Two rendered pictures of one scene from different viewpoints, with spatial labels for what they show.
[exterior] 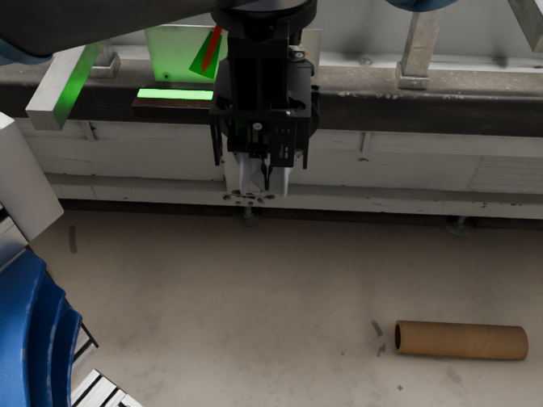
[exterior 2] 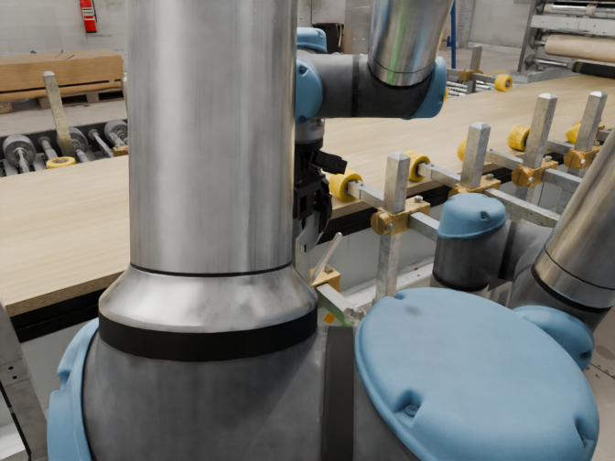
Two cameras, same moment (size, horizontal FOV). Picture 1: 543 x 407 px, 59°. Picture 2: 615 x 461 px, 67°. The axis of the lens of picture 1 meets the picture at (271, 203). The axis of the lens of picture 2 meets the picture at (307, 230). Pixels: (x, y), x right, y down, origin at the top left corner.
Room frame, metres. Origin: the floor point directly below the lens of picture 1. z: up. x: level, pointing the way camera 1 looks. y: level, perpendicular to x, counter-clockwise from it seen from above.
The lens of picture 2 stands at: (0.00, 0.48, 1.43)
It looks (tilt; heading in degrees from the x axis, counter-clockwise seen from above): 28 degrees down; 324
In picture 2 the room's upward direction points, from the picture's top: straight up
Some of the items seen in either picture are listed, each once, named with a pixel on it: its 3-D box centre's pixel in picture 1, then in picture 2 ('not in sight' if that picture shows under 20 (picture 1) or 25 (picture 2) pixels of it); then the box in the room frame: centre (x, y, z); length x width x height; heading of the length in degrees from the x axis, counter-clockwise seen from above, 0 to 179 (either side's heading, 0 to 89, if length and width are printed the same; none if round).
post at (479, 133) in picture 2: not in sight; (464, 215); (0.63, -0.47, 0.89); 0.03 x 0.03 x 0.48; 87
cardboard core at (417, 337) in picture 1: (458, 339); not in sight; (0.49, -0.46, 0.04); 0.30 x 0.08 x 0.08; 87
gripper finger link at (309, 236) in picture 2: not in sight; (307, 235); (0.56, 0.08, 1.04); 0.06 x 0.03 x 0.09; 107
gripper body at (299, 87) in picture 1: (263, 75); not in sight; (0.30, 0.01, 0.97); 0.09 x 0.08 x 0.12; 177
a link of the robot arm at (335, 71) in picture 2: not in sight; (307, 86); (0.49, 0.13, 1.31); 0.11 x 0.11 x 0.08; 50
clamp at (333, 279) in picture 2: not in sight; (307, 287); (0.66, 0.00, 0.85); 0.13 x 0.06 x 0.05; 87
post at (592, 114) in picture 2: not in sight; (576, 171); (0.60, -0.97, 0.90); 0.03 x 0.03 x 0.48; 87
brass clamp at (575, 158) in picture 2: not in sight; (584, 155); (0.60, -1.00, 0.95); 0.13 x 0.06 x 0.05; 87
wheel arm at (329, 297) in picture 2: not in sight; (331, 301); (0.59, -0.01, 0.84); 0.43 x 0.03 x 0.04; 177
